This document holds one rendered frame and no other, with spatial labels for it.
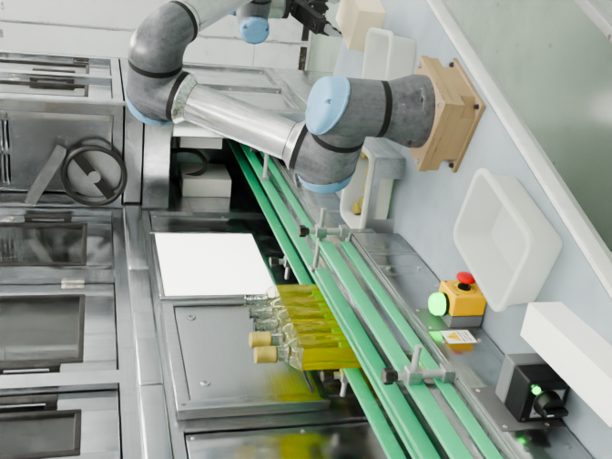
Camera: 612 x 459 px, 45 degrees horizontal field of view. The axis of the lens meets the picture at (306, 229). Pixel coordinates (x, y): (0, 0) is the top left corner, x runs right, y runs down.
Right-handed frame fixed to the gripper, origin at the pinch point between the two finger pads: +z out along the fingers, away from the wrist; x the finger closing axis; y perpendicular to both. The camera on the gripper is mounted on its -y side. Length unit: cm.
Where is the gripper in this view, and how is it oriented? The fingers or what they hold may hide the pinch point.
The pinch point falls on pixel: (354, 15)
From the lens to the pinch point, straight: 210.2
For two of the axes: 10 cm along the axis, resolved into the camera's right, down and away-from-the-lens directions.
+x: -2.0, 6.9, 7.0
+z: 9.6, 0.0, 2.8
